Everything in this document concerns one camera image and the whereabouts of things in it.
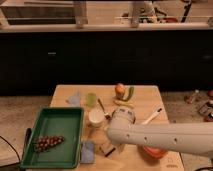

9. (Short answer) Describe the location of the wooden block eraser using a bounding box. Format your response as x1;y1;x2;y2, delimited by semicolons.
100;143;116;157

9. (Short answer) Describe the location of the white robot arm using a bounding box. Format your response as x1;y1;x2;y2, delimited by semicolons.
107;106;213;159

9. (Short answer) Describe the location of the orange peach fruit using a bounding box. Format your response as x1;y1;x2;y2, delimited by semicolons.
115;83;126;99

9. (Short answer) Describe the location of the green cup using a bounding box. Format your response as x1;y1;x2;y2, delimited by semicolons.
86;93;97;107

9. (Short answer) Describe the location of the green cucumber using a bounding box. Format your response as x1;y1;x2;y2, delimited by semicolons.
124;86;134;101

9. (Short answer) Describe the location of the yellow banana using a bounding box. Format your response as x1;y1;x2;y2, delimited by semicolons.
113;100;134;109

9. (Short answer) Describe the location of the metal spoon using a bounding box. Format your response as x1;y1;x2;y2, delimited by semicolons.
98;98;110;120

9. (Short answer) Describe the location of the white cup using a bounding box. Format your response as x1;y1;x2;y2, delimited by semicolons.
88;109;105;127

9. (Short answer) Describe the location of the light blue cloth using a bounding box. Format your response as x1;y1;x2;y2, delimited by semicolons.
66;92;81;107

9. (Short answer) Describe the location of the green plastic tray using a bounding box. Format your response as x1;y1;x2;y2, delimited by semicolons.
21;107;84;169

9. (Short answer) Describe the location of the blue sponge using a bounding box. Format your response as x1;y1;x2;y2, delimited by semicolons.
80;140;95;164

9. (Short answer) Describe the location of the orange bowl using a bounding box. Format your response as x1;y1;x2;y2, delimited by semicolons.
138;146;167;159

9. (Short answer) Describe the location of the red grape bunch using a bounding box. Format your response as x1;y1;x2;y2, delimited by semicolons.
34;136;65;152

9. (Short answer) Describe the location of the white handled black brush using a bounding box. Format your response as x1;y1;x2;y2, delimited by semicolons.
142;108;162;125

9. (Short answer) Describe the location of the black cable left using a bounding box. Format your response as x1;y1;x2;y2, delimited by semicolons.
0;134;22;168

